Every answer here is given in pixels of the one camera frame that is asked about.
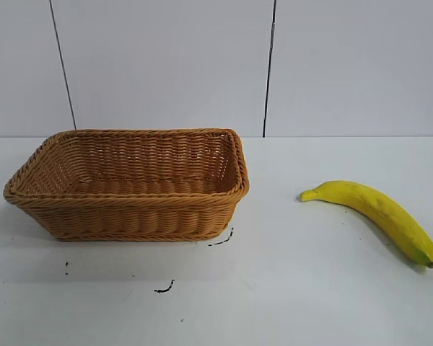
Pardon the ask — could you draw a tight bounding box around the yellow banana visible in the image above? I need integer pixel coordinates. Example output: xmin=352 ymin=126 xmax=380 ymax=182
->
xmin=298 ymin=180 xmax=433 ymax=270

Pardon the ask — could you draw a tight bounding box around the brown woven wicker basket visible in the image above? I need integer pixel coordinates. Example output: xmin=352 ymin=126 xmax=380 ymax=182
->
xmin=2 ymin=126 xmax=250 ymax=243

